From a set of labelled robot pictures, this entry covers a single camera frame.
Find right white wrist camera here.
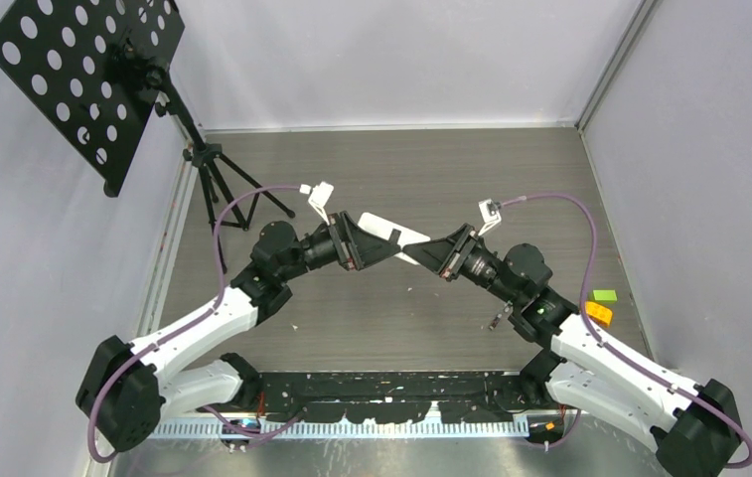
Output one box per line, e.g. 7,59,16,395
478,199,502,237

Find purple cable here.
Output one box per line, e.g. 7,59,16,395
86,184,304,464
500,192,752,470

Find black perforated music stand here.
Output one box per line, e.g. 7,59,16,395
0,0,296,232

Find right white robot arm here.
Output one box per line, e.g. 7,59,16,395
401,225,748,476

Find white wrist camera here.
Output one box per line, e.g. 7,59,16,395
299,181,334,225
478,199,502,237

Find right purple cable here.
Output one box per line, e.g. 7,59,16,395
500,192,752,470

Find orange block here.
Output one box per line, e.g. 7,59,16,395
584,300,614,328

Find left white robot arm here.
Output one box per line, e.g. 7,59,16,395
75,212,427,463

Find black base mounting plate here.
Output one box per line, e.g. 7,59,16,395
195,370,587,426

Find black purple battery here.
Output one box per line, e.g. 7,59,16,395
488,314,503,330

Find green block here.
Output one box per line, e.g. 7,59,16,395
591,289,618,303

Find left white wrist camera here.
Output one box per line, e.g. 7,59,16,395
299,181,334,225

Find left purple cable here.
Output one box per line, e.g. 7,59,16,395
86,184,304,464

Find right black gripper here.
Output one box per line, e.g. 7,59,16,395
403,223,522,306

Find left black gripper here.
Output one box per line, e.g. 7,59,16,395
279,211,399,282

